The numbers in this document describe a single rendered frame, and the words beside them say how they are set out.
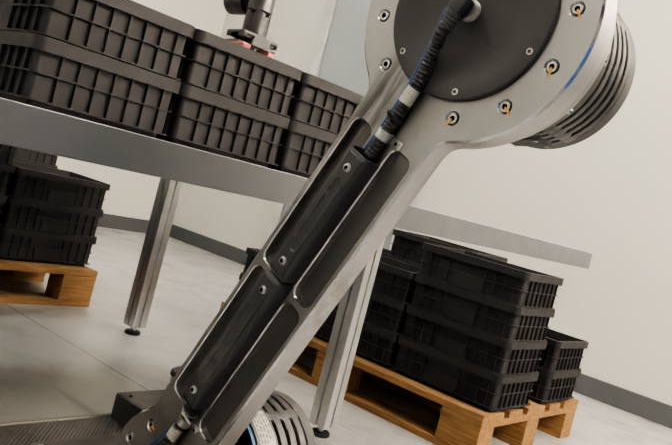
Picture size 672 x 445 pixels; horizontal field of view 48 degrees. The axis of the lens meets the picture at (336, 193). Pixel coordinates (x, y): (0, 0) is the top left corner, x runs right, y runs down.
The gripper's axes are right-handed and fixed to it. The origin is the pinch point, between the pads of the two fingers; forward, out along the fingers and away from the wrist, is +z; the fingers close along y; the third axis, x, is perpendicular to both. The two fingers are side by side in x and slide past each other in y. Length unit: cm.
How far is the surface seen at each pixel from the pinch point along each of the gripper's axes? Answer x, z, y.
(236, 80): 8.5, 3.0, 8.0
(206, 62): 8.1, 1.8, 15.9
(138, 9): 9.5, -2.2, 34.0
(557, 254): 55, 21, -55
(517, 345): 19, 50, -115
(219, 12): -356, -111, -240
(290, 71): 9.3, -3.2, -5.0
